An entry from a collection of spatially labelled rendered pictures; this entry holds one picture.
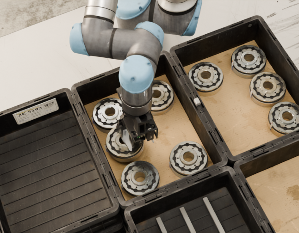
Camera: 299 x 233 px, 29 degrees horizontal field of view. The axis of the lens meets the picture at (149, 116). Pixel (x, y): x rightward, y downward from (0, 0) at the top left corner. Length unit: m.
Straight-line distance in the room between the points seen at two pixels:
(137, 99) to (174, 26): 0.47
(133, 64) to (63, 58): 0.72
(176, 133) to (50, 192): 0.39
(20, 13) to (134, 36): 1.77
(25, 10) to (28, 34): 1.03
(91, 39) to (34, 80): 0.60
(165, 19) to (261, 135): 0.44
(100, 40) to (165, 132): 0.39
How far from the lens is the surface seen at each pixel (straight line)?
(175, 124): 1.66
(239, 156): 1.50
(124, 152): 1.57
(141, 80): 1.27
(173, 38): 1.94
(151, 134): 1.47
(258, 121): 1.67
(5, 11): 3.12
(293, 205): 1.58
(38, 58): 2.00
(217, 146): 1.51
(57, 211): 1.58
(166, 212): 1.55
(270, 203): 1.57
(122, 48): 1.37
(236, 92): 1.72
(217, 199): 1.56
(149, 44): 1.35
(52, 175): 1.63
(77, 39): 1.39
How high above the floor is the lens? 2.28
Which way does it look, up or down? 60 degrees down
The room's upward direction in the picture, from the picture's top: 6 degrees counter-clockwise
